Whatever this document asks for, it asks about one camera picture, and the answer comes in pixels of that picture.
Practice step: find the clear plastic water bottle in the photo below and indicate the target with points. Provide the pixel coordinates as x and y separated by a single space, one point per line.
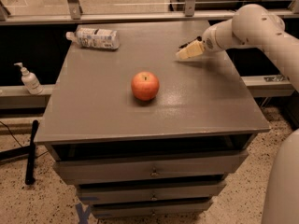
95 38

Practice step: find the black stand leg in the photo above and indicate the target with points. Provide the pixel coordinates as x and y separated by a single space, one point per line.
29 177

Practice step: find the grey drawer cabinet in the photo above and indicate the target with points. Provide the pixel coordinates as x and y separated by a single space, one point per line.
139 132

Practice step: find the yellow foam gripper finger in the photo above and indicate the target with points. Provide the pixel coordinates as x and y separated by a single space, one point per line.
190 51

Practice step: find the red apple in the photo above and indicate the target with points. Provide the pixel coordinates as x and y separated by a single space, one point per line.
145 86

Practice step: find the top grey drawer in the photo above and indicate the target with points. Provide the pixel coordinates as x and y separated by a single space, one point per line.
135 169

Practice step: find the bottom grey drawer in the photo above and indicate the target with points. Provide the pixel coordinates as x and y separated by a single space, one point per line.
150 208

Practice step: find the grey drawer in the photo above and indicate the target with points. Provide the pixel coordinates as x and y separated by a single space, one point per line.
150 208
135 169
196 189

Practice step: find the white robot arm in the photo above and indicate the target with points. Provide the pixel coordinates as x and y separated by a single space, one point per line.
253 26

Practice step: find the metal window rail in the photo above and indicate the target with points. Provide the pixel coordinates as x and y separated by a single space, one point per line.
199 15

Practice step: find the white pump dispenser bottle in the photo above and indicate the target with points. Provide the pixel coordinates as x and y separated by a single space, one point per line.
30 80

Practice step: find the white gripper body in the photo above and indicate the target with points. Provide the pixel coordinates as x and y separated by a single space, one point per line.
209 39

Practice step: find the middle grey drawer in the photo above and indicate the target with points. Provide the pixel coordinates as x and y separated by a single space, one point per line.
196 189

